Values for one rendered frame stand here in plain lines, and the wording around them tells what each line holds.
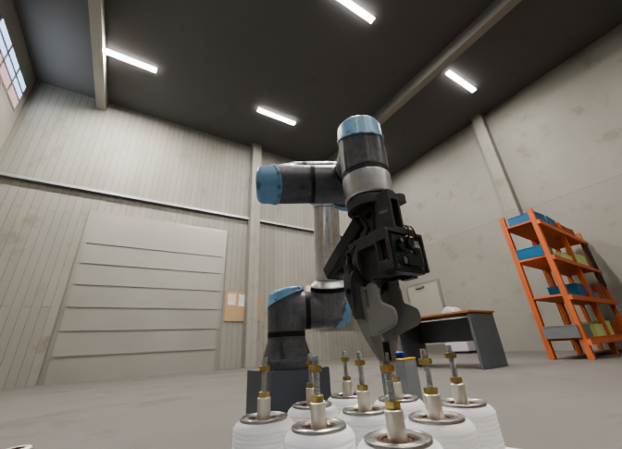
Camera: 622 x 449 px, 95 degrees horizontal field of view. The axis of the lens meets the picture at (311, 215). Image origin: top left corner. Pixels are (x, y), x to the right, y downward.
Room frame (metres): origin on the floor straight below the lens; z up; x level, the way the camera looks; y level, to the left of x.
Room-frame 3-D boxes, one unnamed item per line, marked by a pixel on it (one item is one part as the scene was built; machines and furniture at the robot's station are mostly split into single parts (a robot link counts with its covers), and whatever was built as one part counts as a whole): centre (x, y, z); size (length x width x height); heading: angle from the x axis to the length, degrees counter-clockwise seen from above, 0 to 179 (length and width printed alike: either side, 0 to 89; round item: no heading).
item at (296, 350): (0.95, 0.10, 0.35); 0.15 x 0.15 x 0.10
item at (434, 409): (0.49, -0.16, 0.26); 0.02 x 0.02 x 0.03
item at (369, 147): (0.39, -0.09, 0.64); 0.09 x 0.08 x 0.11; 6
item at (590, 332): (5.41, -4.67, 1.20); 2.70 x 0.70 x 2.40; 123
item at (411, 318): (0.40, -0.11, 0.38); 0.06 x 0.03 x 0.09; 34
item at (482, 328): (4.63, -1.87, 0.34); 1.28 x 0.66 x 0.69; 35
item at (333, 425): (0.48, 0.01, 0.25); 0.08 x 0.08 x 0.01
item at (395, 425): (0.40, -0.08, 0.26); 0.02 x 0.02 x 0.03
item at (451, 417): (0.49, -0.16, 0.25); 0.08 x 0.08 x 0.01
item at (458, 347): (8.61, -3.88, 0.60); 0.67 x 0.55 x 1.20; 33
